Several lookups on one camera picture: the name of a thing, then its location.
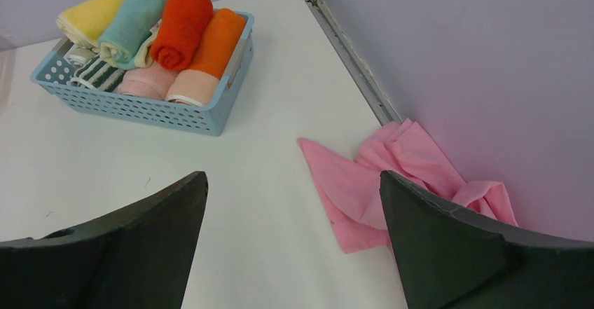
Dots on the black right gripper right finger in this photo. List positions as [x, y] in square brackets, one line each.
[451, 257]

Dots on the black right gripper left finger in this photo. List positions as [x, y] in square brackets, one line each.
[138, 256]

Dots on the crumpled pink cloth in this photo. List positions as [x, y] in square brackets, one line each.
[350, 189]

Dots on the blue perforated plastic basket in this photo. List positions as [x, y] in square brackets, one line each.
[53, 73]

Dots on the pink rolled towel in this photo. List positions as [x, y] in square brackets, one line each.
[152, 82]

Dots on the orange and peach rolled towel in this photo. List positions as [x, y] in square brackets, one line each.
[197, 83]

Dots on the green white striped rolled towel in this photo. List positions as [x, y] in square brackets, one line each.
[97, 74]

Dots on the grey white rolled towel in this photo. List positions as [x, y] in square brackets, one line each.
[78, 56]

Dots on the teal rolled towel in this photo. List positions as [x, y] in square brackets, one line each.
[127, 40]

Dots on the yellow rolled towel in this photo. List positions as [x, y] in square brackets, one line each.
[84, 23]

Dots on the red-orange rolled towel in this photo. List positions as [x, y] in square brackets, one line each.
[182, 26]

